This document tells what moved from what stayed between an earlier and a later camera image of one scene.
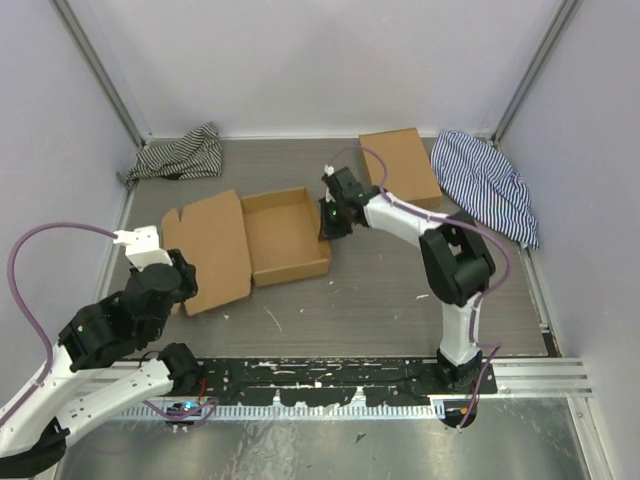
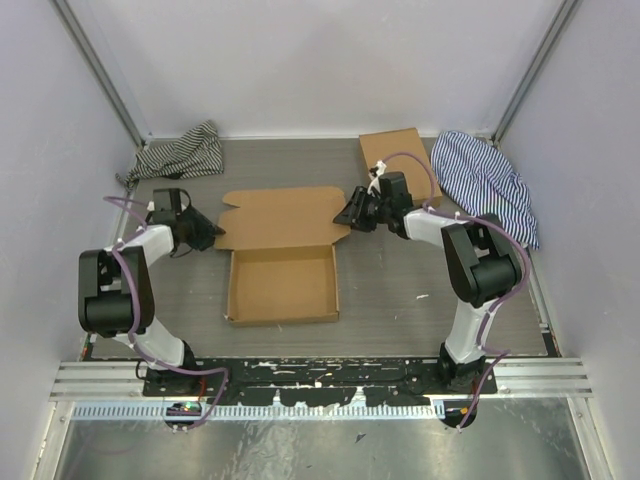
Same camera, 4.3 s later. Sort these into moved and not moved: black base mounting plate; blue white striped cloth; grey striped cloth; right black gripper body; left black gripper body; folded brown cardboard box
Moved: left black gripper body; right black gripper body
Not moved: blue white striped cloth; black base mounting plate; grey striped cloth; folded brown cardboard box
